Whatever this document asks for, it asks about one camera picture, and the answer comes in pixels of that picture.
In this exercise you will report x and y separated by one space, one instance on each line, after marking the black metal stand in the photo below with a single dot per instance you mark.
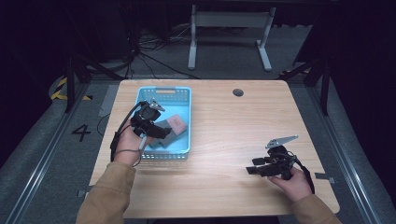
71 84
325 90

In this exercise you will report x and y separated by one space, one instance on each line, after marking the person's right hand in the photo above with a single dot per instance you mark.
295 186

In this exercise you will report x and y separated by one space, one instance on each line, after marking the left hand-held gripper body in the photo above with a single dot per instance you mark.
144 119

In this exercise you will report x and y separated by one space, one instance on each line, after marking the aluminium floor rail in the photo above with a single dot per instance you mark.
342 155
43 155

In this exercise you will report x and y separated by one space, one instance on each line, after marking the light blue plastic basket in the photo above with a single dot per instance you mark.
180 102

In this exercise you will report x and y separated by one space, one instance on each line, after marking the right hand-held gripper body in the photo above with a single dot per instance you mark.
278 165

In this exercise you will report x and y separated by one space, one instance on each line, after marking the grey tape piece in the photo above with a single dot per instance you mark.
323 176
82 193

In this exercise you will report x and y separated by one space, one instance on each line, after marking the white metal desk frame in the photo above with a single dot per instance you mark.
230 19

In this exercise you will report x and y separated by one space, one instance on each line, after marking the person's left hand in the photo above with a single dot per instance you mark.
129 146

